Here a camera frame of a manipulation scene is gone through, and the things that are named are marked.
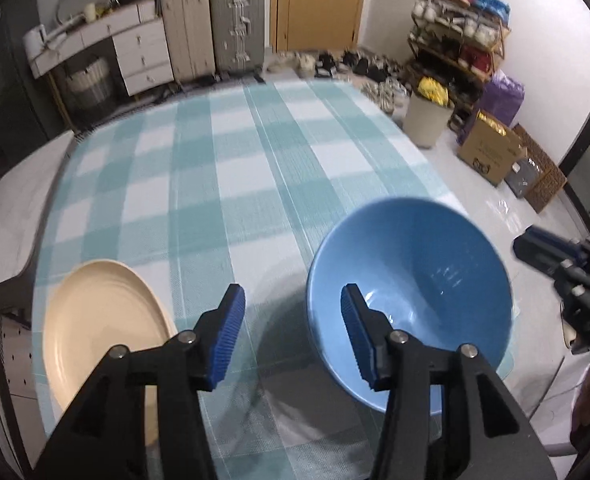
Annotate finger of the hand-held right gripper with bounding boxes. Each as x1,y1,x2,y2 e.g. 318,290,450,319
525,225,588,261
513,235,572,279

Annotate wooden door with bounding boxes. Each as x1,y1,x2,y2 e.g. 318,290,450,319
270,0,370,53

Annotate yellow plastic bag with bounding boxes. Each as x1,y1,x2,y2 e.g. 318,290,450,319
417,76,450,106

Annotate woven laundry basket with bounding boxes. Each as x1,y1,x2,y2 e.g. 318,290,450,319
67,57,113,111

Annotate purple bag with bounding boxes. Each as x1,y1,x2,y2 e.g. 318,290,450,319
485,72,526,128

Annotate beige waste bin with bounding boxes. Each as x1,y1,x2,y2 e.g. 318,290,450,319
404,91,456,150

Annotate silver suitcase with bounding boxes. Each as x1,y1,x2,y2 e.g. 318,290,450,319
209,0,266,77

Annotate brown wicker panel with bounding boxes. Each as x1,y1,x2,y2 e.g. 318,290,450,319
512,124,568,213

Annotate white top low table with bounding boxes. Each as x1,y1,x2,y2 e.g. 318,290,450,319
0,130,78,311

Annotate black perforated panel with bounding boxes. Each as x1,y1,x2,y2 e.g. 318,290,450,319
0,310,43,396

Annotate dark grey refrigerator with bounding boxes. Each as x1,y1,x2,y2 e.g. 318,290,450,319
0,0,60,171

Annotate teal plaid tablecloth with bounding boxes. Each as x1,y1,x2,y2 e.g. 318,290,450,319
32,80,516,480

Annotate white dresser with drawers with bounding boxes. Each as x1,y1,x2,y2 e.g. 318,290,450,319
27,0,176,96

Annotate cream round plate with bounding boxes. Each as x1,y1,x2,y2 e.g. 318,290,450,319
42,259,178,448

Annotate beige suitcase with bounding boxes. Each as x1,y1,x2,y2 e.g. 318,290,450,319
161,0,216,83

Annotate cardboard box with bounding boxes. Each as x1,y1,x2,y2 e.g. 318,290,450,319
457,110,528,187

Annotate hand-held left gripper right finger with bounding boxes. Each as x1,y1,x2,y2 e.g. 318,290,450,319
341,284,558,480

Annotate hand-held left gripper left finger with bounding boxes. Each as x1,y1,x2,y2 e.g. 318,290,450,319
30,284,246,480

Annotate racked shoes collection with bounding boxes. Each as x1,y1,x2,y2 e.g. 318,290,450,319
411,0,510,73

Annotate wooden shoe rack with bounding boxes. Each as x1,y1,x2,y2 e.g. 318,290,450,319
407,0,510,86

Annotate blue ceramic bowl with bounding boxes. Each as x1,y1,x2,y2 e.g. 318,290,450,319
306,197,516,416

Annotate pile of loose shoes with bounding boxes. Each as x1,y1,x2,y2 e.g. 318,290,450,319
267,49,410,113

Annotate white electric kettle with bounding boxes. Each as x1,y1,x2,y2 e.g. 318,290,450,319
23,25,50,58

